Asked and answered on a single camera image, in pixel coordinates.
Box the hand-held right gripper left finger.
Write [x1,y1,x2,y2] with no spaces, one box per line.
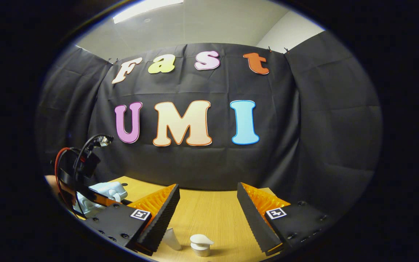
[85,183,181,256]

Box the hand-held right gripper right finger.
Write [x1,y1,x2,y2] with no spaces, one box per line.
[237,182,332,256]

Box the light blue suitcase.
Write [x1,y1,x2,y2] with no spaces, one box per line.
[79,181,128,218]

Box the white skin care tube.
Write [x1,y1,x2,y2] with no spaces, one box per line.
[162,228,182,251]

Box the white pump bottle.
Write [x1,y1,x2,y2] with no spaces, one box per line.
[189,234,215,257]

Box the black backdrop cloth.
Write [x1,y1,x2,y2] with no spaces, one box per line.
[35,31,383,219]

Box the black cable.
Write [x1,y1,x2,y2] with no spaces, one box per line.
[73,135,103,215]

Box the red cable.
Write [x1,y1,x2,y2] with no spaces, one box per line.
[54,147,72,204]

